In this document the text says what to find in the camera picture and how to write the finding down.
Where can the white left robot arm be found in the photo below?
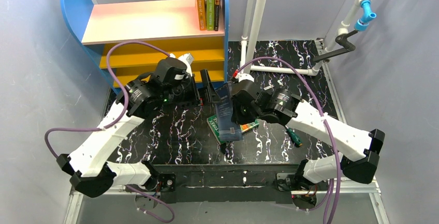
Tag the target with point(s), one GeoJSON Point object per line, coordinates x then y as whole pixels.
{"type": "Point", "coordinates": [90, 171]}

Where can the green handled screwdriver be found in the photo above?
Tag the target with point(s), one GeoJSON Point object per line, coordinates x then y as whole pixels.
{"type": "Point", "coordinates": [294, 137]}

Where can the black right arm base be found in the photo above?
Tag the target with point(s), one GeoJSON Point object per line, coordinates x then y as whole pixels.
{"type": "Point", "coordinates": [304, 200]}

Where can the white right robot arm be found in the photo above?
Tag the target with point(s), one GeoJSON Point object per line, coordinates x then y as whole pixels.
{"type": "Point", "coordinates": [356, 152]}

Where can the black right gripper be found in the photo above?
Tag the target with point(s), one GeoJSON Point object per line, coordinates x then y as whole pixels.
{"type": "Point", "coordinates": [234, 109]}

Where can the grey blue book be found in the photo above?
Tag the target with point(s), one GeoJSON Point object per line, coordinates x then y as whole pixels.
{"type": "Point", "coordinates": [224, 108]}

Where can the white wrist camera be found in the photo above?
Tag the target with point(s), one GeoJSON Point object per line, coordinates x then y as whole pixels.
{"type": "Point", "coordinates": [240, 76]}
{"type": "Point", "coordinates": [180, 67]}

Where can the red hardcover book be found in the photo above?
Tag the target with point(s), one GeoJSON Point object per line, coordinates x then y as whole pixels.
{"type": "Point", "coordinates": [217, 4]}

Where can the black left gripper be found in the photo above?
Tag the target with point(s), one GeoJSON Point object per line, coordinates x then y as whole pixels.
{"type": "Point", "coordinates": [196, 90]}

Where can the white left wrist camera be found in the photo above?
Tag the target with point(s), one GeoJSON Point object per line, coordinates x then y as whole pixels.
{"type": "Point", "coordinates": [180, 67]}

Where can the lime green treehouse book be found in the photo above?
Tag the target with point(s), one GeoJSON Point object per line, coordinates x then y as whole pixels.
{"type": "Point", "coordinates": [210, 14]}

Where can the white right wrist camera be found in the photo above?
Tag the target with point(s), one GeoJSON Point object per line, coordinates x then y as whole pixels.
{"type": "Point", "coordinates": [240, 76]}

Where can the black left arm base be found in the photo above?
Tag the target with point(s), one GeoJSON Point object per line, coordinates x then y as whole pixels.
{"type": "Point", "coordinates": [153, 181]}

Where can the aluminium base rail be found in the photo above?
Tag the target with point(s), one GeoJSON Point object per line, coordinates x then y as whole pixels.
{"type": "Point", "coordinates": [210, 204]}

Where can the blue pipe fitting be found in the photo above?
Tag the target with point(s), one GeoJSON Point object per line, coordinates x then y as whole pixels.
{"type": "Point", "coordinates": [367, 16]}

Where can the dark green storey treehouse book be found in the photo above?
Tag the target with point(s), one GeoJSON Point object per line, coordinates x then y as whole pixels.
{"type": "Point", "coordinates": [223, 135]}

